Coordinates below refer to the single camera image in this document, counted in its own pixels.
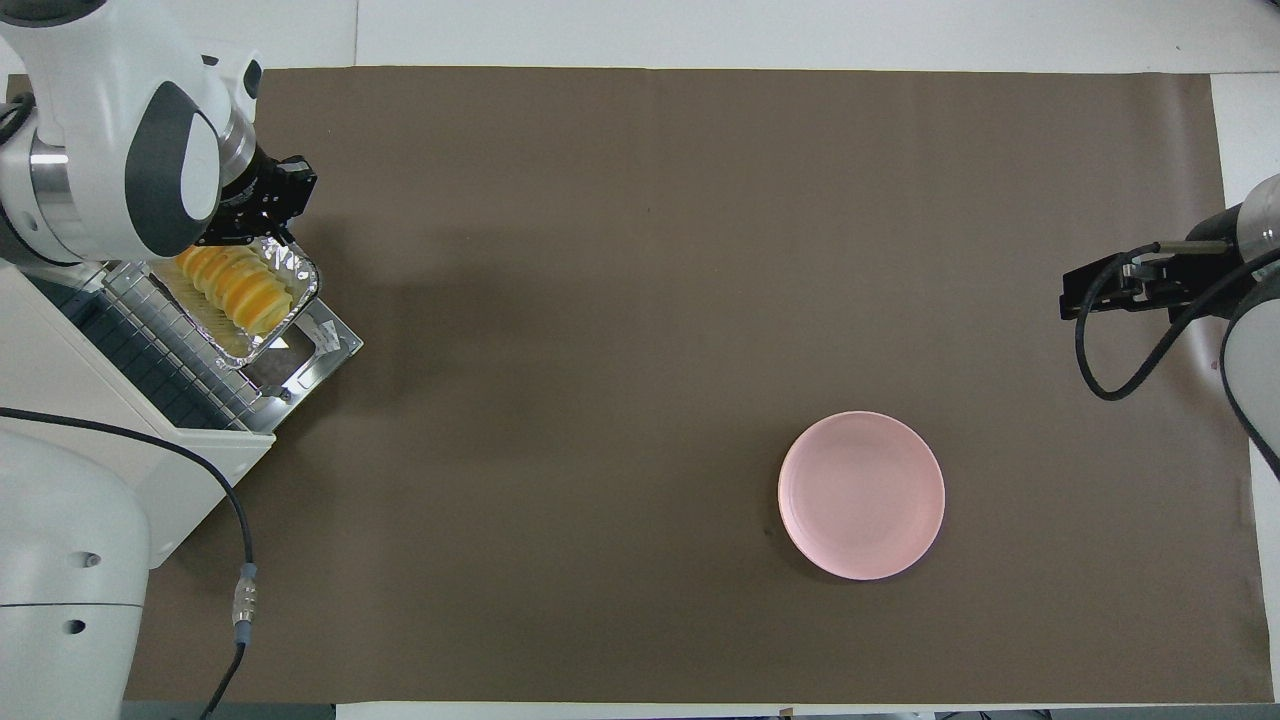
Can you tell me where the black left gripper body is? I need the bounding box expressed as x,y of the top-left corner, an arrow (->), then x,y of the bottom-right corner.
199,144 -> 320,241

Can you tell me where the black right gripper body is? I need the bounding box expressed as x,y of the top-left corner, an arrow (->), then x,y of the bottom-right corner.
1138,204 -> 1251,323

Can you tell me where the aluminium foil tray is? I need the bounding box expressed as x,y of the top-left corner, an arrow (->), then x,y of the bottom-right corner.
148,234 -> 324,372

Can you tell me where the sliced yellow bread loaf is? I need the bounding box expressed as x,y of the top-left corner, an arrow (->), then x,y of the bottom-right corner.
176,244 -> 297,337

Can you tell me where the glass oven door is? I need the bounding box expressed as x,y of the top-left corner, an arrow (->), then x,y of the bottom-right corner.
238,298 -> 365,436

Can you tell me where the cream toaster oven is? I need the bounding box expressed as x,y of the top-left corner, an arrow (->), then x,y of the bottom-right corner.
0,225 -> 365,597

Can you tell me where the pink round plate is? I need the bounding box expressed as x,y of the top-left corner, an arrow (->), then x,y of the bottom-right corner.
777,410 -> 947,582

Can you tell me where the brown table mat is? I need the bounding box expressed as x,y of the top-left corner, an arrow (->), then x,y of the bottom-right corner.
5,66 -> 1257,706

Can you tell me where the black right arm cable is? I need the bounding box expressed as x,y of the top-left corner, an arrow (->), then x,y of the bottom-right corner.
1073,241 -> 1280,403

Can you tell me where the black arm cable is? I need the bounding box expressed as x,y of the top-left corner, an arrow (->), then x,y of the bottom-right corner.
0,405 -> 259,720
1073,241 -> 1280,403

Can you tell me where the wire oven rack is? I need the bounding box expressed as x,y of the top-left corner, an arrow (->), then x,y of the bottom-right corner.
60,258 -> 276,433

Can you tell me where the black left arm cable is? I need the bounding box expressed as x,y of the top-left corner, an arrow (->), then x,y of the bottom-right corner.
0,405 -> 259,720

